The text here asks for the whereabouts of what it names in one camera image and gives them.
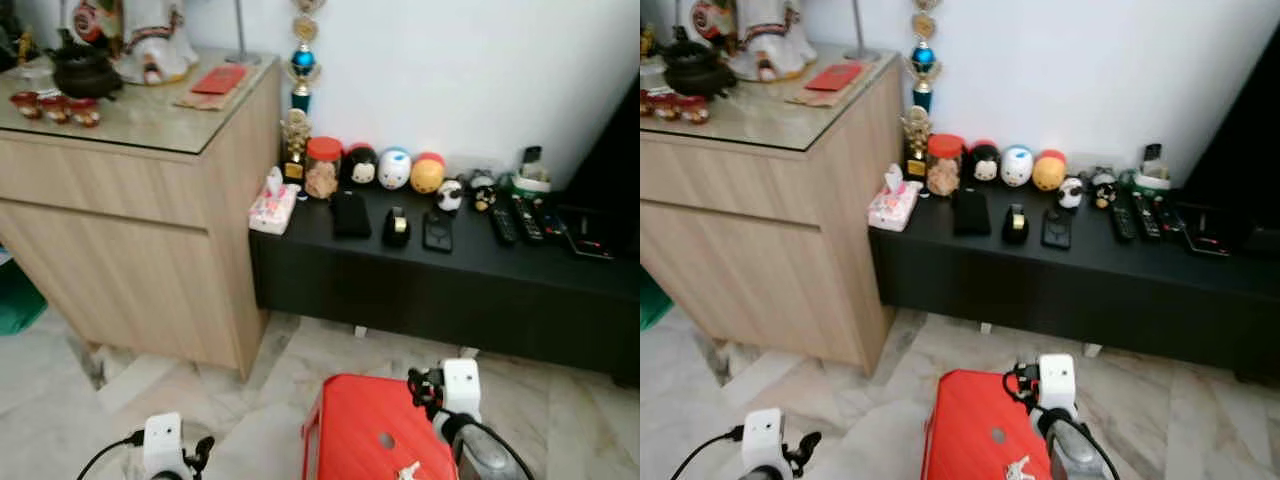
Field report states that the red plastic stool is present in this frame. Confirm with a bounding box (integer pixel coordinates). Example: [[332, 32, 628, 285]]
[[922, 369, 1066, 480], [302, 374, 488, 480]]

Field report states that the black low console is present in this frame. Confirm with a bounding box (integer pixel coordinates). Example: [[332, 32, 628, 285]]
[[248, 180, 641, 386], [868, 180, 1280, 381]]

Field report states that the black tape dispenser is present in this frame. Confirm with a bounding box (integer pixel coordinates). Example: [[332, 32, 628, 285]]
[[382, 206, 412, 249], [1002, 203, 1032, 246]]

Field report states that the flat black key fob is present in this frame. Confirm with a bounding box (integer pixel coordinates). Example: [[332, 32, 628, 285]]
[[421, 211, 455, 254], [1040, 207, 1074, 251]]

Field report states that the black pouch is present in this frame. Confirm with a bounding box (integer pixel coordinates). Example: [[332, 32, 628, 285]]
[[331, 190, 373, 240], [951, 187, 992, 238]]

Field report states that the light wooden cabinet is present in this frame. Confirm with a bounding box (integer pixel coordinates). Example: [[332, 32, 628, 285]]
[[640, 40, 906, 376], [0, 45, 284, 379]]

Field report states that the small dark toy figure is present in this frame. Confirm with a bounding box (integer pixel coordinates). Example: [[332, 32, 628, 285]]
[[1090, 167, 1119, 210], [469, 170, 499, 212]]

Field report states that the green bag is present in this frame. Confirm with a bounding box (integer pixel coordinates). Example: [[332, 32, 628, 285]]
[[640, 265, 674, 331], [0, 258, 48, 337]]

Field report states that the yellow red round plush toy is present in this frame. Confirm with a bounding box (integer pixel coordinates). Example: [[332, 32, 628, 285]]
[[410, 152, 447, 195], [1032, 149, 1069, 192]]

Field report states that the white blue round plush toy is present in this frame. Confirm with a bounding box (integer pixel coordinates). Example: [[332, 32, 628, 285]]
[[1000, 144, 1035, 188], [377, 147, 413, 191]]

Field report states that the pink tissue pack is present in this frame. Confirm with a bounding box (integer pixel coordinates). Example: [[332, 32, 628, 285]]
[[868, 163, 923, 233], [248, 167, 300, 236]]

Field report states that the red lidded clear jar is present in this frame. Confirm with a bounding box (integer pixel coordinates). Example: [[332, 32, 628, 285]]
[[925, 133, 966, 197], [304, 136, 344, 200]]

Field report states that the black round plush toy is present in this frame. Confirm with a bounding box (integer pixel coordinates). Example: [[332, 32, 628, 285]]
[[966, 140, 1002, 184], [344, 143, 379, 188]]

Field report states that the green white holder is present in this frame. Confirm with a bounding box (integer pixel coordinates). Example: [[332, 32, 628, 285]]
[[512, 146, 553, 197], [1133, 143, 1173, 193]]

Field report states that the black television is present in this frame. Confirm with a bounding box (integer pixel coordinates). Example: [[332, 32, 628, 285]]
[[560, 75, 641, 256], [1180, 20, 1280, 256]]

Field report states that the tall blue gold trophy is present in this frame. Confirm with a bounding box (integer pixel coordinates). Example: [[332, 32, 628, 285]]
[[288, 0, 322, 114], [908, 0, 941, 113]]

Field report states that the flat brown board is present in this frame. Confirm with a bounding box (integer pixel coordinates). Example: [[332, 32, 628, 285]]
[[785, 60, 881, 107], [172, 62, 271, 109]]

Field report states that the red envelope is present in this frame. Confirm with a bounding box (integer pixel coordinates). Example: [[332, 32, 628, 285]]
[[803, 62, 864, 93], [190, 65, 248, 96]]

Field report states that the thin metal lamp stand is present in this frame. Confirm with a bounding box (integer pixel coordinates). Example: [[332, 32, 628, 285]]
[[225, 0, 263, 66], [845, 0, 881, 63]]

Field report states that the white robed figurine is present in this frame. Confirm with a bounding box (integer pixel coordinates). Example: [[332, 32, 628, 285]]
[[62, 0, 199, 85], [685, 0, 816, 81]]

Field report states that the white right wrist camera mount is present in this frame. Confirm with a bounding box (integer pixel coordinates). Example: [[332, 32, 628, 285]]
[[441, 358, 483, 419], [1036, 353, 1079, 413]]

